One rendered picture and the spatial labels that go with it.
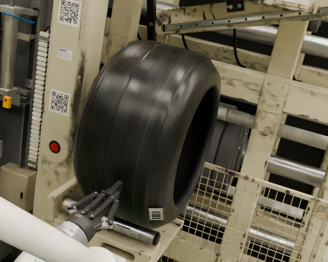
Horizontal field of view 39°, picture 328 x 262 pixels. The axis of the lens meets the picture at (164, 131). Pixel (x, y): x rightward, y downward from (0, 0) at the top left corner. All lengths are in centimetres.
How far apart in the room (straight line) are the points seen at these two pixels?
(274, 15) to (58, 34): 72
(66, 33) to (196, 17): 50
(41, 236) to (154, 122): 53
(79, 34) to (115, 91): 28
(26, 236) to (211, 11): 115
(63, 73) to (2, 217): 82
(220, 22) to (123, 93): 58
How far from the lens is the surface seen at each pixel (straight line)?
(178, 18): 173
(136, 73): 127
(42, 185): 167
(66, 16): 147
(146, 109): 121
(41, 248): 78
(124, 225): 147
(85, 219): 109
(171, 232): 169
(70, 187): 158
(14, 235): 77
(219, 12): 169
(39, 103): 159
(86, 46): 146
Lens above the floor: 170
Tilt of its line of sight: 20 degrees down
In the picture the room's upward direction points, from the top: 11 degrees clockwise
